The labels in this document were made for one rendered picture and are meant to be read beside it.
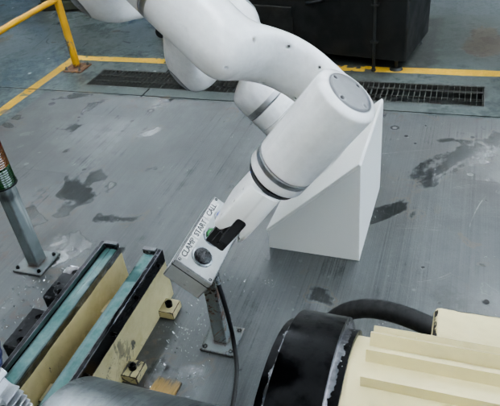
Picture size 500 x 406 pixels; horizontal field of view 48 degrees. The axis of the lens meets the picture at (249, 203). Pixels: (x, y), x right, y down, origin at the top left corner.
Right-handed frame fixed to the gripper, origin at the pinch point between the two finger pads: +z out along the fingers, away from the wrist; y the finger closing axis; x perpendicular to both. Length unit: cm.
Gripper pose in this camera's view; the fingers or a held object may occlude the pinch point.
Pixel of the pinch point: (221, 235)
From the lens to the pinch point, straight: 85.8
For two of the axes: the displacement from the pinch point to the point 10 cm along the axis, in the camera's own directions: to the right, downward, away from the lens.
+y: -3.1, 5.9, -7.5
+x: 8.1, 5.8, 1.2
